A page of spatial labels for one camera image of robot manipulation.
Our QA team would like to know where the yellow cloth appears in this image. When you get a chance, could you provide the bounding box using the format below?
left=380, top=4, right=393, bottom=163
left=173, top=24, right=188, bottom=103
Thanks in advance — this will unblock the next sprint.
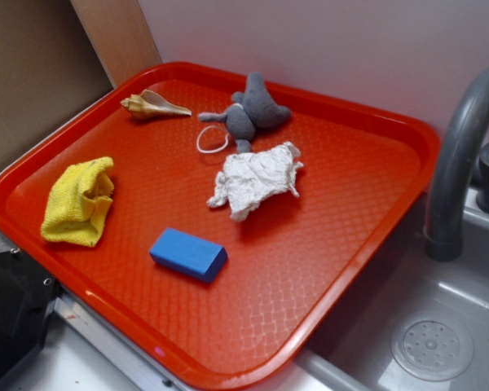
left=41, top=156, right=114, bottom=248

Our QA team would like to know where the round sink drain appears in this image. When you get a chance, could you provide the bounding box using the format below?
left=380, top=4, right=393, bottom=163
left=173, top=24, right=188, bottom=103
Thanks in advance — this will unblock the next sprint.
left=390, top=311, right=474, bottom=382

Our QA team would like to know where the brown cardboard panel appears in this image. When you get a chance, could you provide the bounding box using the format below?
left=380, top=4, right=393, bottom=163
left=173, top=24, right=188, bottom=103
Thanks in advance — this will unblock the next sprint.
left=0, top=1, right=112, bottom=172

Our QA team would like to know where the grey toy sink basin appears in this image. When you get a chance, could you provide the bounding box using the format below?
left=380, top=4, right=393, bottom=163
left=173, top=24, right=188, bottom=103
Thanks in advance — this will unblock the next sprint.
left=296, top=199, right=489, bottom=390

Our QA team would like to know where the metal rail strip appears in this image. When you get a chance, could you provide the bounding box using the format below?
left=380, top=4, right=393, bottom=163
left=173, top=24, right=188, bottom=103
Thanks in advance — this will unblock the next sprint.
left=0, top=233, right=187, bottom=390

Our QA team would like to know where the blue rectangular block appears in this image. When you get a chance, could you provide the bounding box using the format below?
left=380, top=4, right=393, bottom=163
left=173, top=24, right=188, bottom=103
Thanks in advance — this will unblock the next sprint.
left=149, top=228, right=228, bottom=283

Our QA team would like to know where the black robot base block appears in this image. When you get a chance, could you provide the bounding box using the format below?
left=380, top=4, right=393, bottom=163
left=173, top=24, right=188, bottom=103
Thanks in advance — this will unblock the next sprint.
left=0, top=249, right=59, bottom=386

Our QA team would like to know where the white elastic loop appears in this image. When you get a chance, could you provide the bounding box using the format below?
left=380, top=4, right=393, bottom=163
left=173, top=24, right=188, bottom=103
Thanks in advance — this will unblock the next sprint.
left=196, top=125, right=230, bottom=155

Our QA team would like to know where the crumpled white paper towel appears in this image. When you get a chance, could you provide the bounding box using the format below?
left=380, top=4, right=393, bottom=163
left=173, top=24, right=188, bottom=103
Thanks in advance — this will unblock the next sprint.
left=207, top=142, right=304, bottom=222

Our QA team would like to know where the red plastic tray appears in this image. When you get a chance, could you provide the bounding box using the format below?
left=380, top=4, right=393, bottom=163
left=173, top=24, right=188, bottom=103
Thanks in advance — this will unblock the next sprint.
left=0, top=63, right=439, bottom=390

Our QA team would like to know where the grey curved faucet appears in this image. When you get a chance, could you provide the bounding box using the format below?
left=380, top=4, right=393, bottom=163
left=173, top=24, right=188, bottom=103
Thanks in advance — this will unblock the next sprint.
left=424, top=69, right=489, bottom=261

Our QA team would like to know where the beige conch seashell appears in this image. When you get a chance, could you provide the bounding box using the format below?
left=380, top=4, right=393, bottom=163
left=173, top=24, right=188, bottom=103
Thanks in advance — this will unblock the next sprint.
left=120, top=90, right=192, bottom=121

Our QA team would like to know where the grey plush toy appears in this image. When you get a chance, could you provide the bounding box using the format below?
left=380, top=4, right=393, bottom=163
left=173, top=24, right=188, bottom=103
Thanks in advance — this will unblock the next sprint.
left=198, top=72, right=292, bottom=153

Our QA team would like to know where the brown wooden board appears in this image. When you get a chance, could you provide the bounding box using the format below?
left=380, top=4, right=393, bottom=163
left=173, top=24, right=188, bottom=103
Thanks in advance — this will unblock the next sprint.
left=71, top=0, right=161, bottom=87

